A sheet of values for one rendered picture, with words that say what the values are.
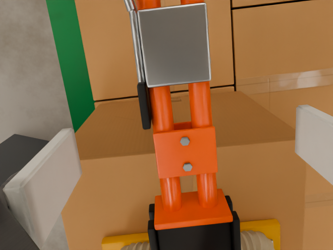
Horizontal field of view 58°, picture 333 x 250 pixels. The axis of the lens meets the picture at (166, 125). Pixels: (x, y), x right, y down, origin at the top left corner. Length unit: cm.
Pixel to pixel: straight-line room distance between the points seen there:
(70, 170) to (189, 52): 16
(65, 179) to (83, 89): 128
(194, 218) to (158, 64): 16
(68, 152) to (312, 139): 13
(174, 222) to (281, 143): 24
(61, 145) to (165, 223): 19
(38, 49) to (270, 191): 119
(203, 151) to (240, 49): 58
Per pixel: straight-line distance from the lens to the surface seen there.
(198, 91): 29
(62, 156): 16
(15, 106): 156
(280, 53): 89
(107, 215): 52
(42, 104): 151
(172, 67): 28
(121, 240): 52
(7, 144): 148
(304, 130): 18
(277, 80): 90
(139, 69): 29
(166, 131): 30
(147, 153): 46
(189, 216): 33
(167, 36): 28
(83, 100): 145
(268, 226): 53
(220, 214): 33
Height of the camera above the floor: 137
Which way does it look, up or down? 73 degrees down
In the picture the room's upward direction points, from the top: 175 degrees clockwise
